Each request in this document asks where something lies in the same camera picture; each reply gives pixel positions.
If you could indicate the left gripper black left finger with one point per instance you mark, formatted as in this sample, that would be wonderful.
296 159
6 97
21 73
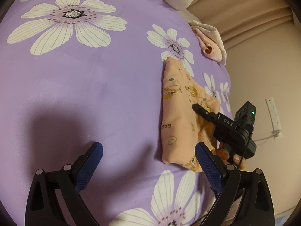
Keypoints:
42 204

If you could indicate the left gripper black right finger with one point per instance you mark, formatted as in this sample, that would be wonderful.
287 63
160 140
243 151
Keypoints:
255 207

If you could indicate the orange duck print baby shirt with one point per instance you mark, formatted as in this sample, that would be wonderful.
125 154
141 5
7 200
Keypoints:
181 127

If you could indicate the folded pink and cream clothes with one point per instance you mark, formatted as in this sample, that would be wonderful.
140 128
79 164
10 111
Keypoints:
210 42

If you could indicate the person right hand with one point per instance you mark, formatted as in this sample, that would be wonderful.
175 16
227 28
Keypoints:
236 159

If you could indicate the beige curtain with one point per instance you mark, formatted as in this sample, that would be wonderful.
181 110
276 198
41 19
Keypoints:
239 20

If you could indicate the purple floral bed sheet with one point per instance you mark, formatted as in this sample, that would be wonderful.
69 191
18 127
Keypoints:
78 71

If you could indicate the white wall power strip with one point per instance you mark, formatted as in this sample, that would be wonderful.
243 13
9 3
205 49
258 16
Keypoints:
274 116

